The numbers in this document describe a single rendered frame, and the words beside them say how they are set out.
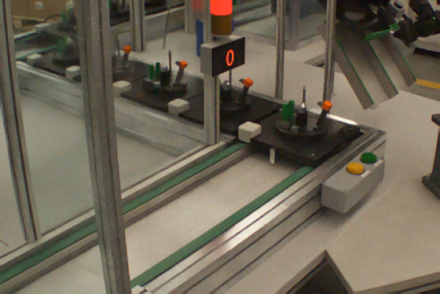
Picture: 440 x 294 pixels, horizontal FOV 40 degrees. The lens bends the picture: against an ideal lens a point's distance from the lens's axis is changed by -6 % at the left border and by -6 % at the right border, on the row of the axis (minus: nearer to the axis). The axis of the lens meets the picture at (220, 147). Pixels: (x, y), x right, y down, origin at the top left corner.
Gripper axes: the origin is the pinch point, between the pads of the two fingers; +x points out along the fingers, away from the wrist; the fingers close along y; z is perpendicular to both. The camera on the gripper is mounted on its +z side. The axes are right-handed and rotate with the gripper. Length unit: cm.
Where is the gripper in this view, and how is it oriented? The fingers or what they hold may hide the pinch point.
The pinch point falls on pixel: (407, 31)
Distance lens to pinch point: 173.8
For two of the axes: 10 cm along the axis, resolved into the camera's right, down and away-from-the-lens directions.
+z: -3.0, -9.5, -0.8
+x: -5.9, 1.2, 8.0
